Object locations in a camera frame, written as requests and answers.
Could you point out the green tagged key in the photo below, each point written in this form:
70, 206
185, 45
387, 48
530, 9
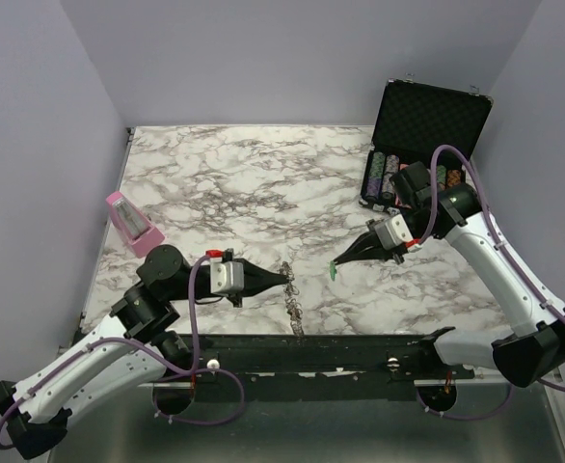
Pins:
332, 270

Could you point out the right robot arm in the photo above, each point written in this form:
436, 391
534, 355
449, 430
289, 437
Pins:
535, 343

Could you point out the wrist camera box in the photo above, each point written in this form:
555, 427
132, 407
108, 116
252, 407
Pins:
226, 277
392, 232

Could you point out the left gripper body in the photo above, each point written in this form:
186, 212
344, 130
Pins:
236, 298

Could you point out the metal key ring disc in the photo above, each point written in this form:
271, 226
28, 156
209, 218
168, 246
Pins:
293, 307

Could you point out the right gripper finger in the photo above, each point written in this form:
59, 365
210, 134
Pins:
368, 236
361, 251

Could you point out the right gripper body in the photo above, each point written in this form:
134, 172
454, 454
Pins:
418, 230

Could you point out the black poker chip case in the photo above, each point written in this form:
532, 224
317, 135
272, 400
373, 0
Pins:
413, 120

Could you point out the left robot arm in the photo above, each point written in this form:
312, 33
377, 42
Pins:
152, 329

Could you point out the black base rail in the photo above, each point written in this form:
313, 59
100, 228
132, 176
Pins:
281, 368

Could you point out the pink metronome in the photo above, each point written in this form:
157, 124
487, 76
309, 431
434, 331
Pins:
136, 231

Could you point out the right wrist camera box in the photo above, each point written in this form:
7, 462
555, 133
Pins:
392, 232

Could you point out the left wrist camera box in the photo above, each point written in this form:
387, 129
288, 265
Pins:
226, 277

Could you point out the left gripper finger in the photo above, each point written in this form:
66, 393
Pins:
256, 286
256, 275

